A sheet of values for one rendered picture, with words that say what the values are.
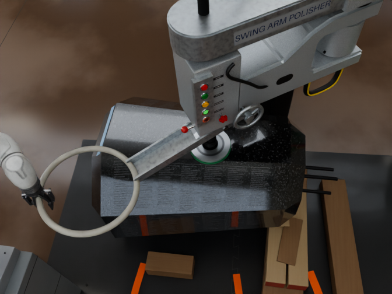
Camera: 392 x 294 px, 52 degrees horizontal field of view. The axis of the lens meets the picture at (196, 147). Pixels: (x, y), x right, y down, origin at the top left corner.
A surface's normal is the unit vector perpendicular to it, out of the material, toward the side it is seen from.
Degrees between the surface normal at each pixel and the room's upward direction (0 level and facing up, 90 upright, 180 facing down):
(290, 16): 90
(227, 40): 90
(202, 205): 45
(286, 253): 0
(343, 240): 0
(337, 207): 0
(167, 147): 16
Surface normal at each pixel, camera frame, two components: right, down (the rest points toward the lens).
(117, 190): -0.10, 0.22
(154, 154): -0.30, -0.40
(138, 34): -0.06, -0.53
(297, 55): 0.43, 0.76
